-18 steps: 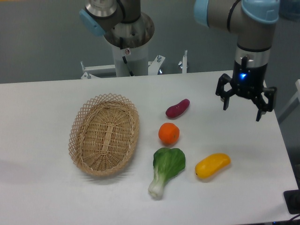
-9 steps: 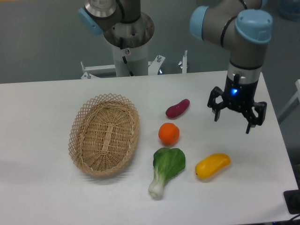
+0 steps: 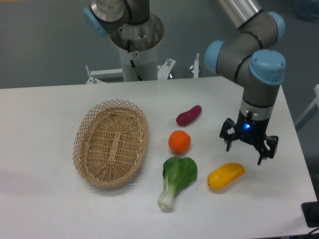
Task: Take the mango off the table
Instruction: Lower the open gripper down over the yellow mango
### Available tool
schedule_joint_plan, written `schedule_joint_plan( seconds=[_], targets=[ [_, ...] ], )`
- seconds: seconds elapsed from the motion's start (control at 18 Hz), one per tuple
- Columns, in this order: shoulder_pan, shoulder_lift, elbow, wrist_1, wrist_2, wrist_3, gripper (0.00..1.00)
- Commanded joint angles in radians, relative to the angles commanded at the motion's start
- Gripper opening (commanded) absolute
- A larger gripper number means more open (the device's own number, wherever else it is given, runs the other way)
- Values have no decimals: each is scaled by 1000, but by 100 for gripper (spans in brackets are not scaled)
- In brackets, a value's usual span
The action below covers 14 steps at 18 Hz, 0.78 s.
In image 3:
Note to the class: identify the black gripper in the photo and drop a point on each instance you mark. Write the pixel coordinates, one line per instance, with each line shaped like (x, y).
(252, 132)

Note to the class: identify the yellow mango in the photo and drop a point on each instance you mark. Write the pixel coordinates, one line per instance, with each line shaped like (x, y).
(224, 175)

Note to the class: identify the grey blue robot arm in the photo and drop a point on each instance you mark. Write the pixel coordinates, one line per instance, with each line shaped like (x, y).
(247, 60)

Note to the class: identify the purple sweet potato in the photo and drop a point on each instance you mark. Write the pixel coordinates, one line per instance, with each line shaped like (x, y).
(189, 116)

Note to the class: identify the orange fruit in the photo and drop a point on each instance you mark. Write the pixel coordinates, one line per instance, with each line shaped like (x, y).
(179, 141)

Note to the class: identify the green bok choy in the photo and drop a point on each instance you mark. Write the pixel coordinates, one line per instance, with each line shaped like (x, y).
(178, 173)

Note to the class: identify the black device at edge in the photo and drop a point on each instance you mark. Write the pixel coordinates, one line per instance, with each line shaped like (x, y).
(311, 213)

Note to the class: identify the woven wicker basket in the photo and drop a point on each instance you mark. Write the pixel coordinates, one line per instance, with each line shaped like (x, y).
(110, 144)

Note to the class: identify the white frame at right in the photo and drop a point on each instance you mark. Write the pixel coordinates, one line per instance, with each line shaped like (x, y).
(309, 111)

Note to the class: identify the white bracket with bolt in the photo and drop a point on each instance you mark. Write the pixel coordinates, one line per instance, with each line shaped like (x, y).
(195, 68)

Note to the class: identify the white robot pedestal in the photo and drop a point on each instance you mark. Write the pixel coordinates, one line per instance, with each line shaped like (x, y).
(137, 34)

